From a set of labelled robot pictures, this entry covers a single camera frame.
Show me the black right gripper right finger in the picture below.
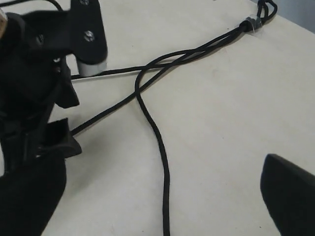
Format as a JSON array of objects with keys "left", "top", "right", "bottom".
[{"left": 260, "top": 154, "right": 315, "bottom": 236}]

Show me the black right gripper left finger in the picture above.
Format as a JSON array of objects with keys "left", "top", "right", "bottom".
[{"left": 0, "top": 155, "right": 66, "bottom": 236}]

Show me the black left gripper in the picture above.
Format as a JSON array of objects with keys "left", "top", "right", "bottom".
[{"left": 0, "top": 11, "right": 82, "bottom": 172}]

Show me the white backdrop cloth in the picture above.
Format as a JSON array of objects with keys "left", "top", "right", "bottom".
[{"left": 254, "top": 0, "right": 315, "bottom": 32}]

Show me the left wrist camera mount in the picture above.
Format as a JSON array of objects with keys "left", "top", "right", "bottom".
[{"left": 53, "top": 0, "right": 108, "bottom": 77}]

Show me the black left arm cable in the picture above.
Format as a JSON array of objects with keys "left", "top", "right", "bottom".
[{"left": 0, "top": 0, "right": 63, "bottom": 12}]

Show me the clear tape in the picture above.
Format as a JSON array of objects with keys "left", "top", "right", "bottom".
[{"left": 239, "top": 15, "right": 263, "bottom": 33}]

